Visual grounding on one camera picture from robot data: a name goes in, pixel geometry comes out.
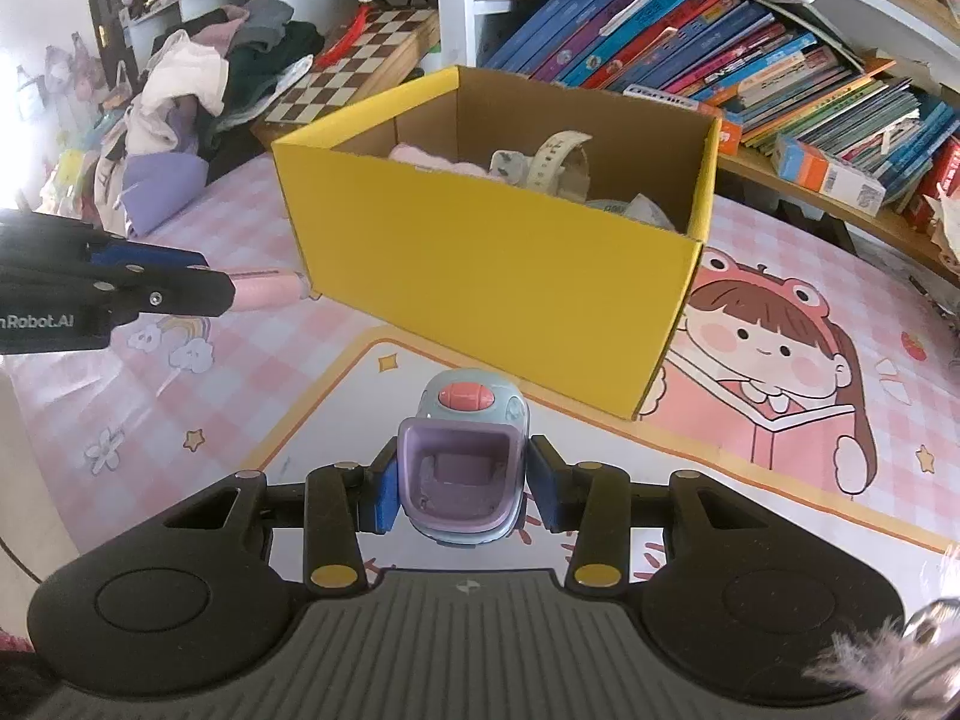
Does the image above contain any purple toy car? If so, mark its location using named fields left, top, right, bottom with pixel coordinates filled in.
left=397, top=369, right=530, bottom=548

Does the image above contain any white usb charger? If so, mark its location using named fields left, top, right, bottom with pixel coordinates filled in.
left=586, top=193, right=677, bottom=232

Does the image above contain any white cartoon wrist watch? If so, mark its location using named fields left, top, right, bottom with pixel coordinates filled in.
left=488, top=130, right=592, bottom=203

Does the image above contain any yellow cardboard box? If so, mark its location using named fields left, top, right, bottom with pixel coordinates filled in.
left=274, top=67, right=721, bottom=419

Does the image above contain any pile of clothes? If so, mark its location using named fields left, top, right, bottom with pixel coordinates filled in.
left=44, top=0, right=328, bottom=239

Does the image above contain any pink cartoon table mat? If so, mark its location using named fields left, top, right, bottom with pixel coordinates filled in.
left=2, top=154, right=958, bottom=610

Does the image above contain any pink plush toy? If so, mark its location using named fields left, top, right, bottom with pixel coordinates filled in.
left=389, top=143, right=501, bottom=182

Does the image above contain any wooden chess board box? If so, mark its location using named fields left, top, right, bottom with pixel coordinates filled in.
left=252, top=8, right=439, bottom=146

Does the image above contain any red tassel ornament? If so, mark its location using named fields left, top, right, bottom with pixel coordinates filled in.
left=314, top=0, right=374, bottom=70

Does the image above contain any orange white medicine box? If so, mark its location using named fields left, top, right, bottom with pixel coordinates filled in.
left=771, top=135, right=885, bottom=216

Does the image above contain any row of colourful books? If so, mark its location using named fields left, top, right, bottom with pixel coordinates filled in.
left=482, top=0, right=958, bottom=202

